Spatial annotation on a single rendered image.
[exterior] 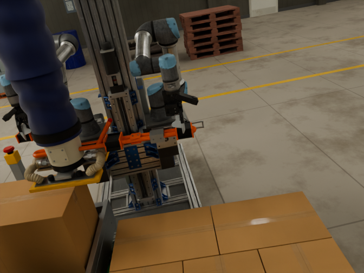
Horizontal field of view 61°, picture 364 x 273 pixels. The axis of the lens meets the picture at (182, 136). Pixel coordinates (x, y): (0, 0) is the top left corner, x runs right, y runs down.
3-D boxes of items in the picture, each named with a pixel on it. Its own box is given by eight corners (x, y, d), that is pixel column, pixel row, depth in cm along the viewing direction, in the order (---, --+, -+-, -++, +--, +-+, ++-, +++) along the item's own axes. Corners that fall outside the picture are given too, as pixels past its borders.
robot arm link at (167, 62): (175, 52, 140) (175, 56, 132) (179, 75, 145) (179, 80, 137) (157, 54, 140) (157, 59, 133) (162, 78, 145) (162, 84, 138)
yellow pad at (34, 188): (29, 193, 148) (25, 184, 145) (37, 181, 157) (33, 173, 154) (99, 182, 147) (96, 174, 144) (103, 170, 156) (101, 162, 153)
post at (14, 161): (54, 261, 251) (3, 156, 206) (57, 254, 257) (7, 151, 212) (63, 259, 251) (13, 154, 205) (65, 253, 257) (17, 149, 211)
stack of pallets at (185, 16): (189, 61, 751) (183, 17, 705) (184, 53, 834) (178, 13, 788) (244, 51, 757) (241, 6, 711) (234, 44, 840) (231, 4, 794)
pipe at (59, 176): (28, 184, 148) (24, 175, 145) (46, 157, 170) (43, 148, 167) (98, 174, 147) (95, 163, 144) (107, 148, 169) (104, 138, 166)
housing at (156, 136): (150, 144, 151) (149, 136, 149) (151, 137, 157) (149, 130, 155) (164, 142, 151) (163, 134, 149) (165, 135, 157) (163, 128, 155)
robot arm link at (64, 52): (88, 45, 202) (52, 89, 169) (74, 46, 206) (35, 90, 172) (80, 28, 195) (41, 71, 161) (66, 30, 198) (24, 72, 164)
